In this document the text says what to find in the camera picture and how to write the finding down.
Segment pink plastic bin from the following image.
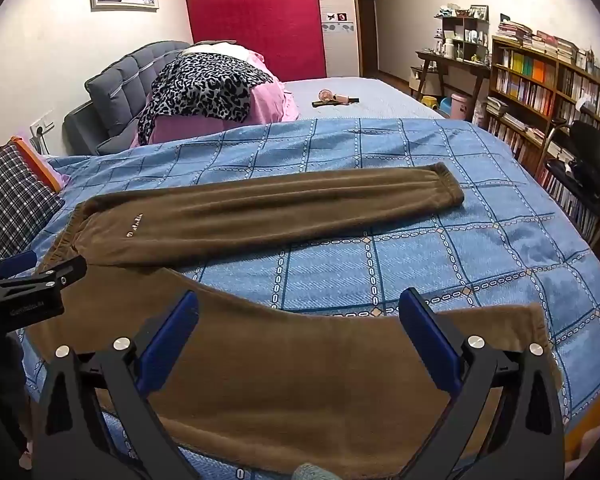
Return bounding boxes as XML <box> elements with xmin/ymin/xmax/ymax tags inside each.
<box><xmin>450</xmin><ymin>92</ymin><xmax>473</xmax><ymax>121</ymax></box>

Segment person's left forearm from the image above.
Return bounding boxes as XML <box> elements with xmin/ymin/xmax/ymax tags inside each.
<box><xmin>0</xmin><ymin>332</ymin><xmax>31</xmax><ymax>467</ymax></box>

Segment pink quilt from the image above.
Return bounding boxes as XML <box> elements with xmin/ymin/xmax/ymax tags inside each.
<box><xmin>130</xmin><ymin>42</ymin><xmax>301</xmax><ymax>148</ymax></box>

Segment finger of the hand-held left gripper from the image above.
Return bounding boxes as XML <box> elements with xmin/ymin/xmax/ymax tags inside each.
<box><xmin>0</xmin><ymin>256</ymin><xmax>88</xmax><ymax>333</ymax></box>
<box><xmin>0</xmin><ymin>251</ymin><xmax>39</xmax><ymax>286</ymax></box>

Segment small desk shelf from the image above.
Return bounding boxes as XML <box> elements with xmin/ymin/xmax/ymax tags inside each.
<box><xmin>432</xmin><ymin>5</ymin><xmax>491</xmax><ymax>63</ymax></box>

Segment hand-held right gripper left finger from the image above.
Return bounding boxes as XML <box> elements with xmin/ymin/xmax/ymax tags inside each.
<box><xmin>32</xmin><ymin>290</ymin><xmax>201</xmax><ymax>480</ymax></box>

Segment brown fleece pants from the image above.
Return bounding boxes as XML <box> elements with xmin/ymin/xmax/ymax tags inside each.
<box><xmin>25</xmin><ymin>161</ymin><xmax>563</xmax><ymax>480</ymax></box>

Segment orange pink cushion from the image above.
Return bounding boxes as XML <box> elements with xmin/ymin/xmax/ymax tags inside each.
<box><xmin>10</xmin><ymin>136</ymin><xmax>71</xmax><ymax>193</ymax></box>

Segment white cloth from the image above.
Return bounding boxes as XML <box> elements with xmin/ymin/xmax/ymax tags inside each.
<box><xmin>180</xmin><ymin>41</ymin><xmax>261</xmax><ymax>61</ymax></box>

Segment wooden bookshelf with books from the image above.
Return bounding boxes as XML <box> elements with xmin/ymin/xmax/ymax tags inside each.
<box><xmin>485</xmin><ymin>12</ymin><xmax>600</xmax><ymax>246</ymax></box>

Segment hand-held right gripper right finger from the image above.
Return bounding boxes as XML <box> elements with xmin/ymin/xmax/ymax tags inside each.
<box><xmin>399</xmin><ymin>287</ymin><xmax>566</xmax><ymax>480</ymax></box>

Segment blue checked blanket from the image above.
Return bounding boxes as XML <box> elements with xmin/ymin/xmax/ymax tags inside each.
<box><xmin>17</xmin><ymin>117</ymin><xmax>600</xmax><ymax>480</ymax></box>

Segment leopard print cloth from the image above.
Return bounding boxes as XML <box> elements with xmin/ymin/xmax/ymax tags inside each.
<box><xmin>136</xmin><ymin>52</ymin><xmax>276</xmax><ymax>146</ymax></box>

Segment dark wooden desk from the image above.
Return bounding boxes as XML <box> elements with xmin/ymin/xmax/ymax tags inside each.
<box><xmin>410</xmin><ymin>50</ymin><xmax>492</xmax><ymax>116</ymax></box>

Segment grey bed sheet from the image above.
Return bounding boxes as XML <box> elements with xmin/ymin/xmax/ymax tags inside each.
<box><xmin>270</xmin><ymin>76</ymin><xmax>446</xmax><ymax>123</ymax></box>

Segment grey padded headboard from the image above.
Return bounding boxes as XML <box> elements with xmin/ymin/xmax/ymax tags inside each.
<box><xmin>62</xmin><ymin>40</ymin><xmax>193</xmax><ymax>157</ymax></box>

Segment dark plaid pillow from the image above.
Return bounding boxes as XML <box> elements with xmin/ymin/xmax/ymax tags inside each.
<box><xmin>0</xmin><ymin>142</ymin><xmax>66</xmax><ymax>263</ymax></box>

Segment black chair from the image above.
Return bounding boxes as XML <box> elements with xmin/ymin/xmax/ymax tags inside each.
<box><xmin>542</xmin><ymin>105</ymin><xmax>600</xmax><ymax>246</ymax></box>

